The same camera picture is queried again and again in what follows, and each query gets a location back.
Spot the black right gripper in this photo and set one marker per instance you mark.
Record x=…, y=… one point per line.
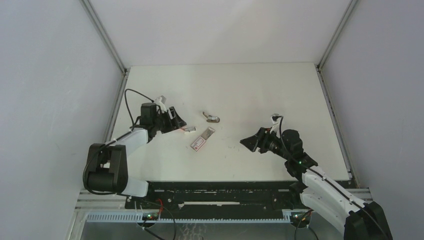
x=259, y=140

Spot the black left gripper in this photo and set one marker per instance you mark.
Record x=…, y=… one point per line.
x=176, y=122

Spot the red white staples box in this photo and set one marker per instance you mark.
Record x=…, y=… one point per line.
x=202, y=139

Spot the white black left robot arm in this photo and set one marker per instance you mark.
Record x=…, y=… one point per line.
x=106, y=171

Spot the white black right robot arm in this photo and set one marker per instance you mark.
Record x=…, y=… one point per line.
x=354, y=218

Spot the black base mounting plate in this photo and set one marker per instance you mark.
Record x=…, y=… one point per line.
x=218, y=200

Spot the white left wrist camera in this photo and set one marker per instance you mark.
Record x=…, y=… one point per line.
x=160, y=101

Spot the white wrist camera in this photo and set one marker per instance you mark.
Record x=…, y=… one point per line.
x=276, y=119
x=160, y=101

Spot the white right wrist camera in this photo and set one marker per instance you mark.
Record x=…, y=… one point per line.
x=276, y=119

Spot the aluminium frame rail right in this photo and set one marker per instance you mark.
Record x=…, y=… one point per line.
x=329, y=93

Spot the aluminium frame rail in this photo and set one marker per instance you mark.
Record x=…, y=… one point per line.
x=329, y=93
x=119, y=77

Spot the aluminium frame rail left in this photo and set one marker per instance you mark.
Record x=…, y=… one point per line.
x=119, y=77

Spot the front aluminium rail assembly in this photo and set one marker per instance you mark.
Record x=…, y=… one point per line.
x=110, y=208

